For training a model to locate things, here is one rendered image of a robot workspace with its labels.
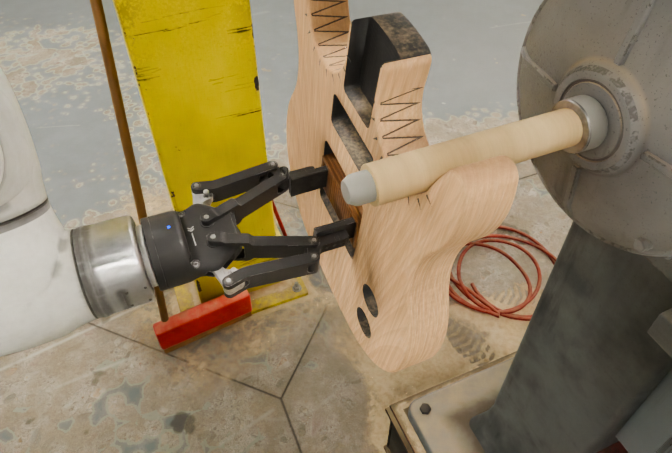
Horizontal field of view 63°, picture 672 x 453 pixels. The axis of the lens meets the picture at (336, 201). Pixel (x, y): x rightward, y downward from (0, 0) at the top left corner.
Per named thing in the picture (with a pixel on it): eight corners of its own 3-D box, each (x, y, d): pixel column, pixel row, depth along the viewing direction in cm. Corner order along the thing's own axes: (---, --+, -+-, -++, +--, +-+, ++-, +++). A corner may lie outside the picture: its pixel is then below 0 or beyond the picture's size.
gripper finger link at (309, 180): (291, 197, 62) (288, 192, 62) (347, 180, 64) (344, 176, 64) (291, 180, 59) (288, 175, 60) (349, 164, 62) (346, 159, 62)
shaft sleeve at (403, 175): (548, 119, 46) (570, 100, 44) (565, 152, 46) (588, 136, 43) (356, 173, 41) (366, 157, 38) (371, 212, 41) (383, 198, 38)
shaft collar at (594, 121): (559, 110, 48) (591, 83, 44) (582, 157, 47) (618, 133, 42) (540, 115, 47) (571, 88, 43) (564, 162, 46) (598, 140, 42)
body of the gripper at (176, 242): (146, 242, 59) (229, 219, 62) (163, 309, 55) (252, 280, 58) (131, 200, 53) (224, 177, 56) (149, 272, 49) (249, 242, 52)
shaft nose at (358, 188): (359, 176, 41) (367, 164, 39) (371, 205, 40) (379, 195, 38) (335, 183, 40) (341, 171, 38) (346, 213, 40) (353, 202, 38)
